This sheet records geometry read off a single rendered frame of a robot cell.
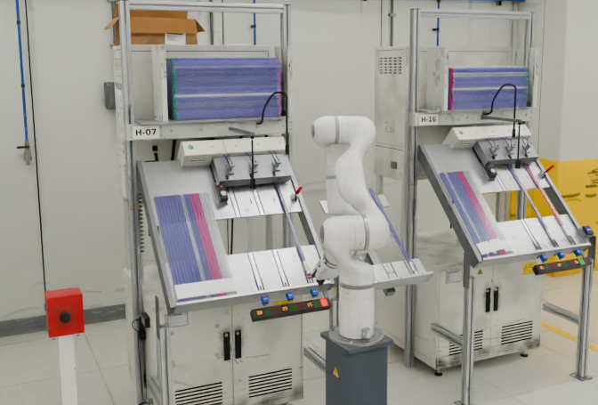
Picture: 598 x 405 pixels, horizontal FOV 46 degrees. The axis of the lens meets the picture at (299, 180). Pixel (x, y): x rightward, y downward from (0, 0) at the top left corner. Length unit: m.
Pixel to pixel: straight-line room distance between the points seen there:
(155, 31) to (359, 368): 1.84
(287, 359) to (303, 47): 2.37
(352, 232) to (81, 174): 2.58
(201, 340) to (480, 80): 1.93
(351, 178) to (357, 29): 2.85
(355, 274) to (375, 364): 0.32
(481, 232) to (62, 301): 1.92
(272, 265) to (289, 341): 0.52
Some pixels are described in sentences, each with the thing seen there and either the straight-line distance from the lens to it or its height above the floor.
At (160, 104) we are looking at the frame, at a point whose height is 1.46.
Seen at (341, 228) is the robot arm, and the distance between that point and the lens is 2.33.
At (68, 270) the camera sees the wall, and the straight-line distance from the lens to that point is 4.71.
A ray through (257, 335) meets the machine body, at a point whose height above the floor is 0.42.
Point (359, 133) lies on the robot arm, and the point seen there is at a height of 1.38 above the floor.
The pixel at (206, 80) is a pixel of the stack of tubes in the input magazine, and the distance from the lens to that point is 3.14.
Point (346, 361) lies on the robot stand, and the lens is 2.43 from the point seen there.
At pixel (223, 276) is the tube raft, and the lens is 2.88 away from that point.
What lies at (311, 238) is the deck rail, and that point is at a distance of 3.11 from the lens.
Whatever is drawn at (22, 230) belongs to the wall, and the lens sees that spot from 4.62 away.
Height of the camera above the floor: 1.62
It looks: 9 degrees down
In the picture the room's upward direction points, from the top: straight up
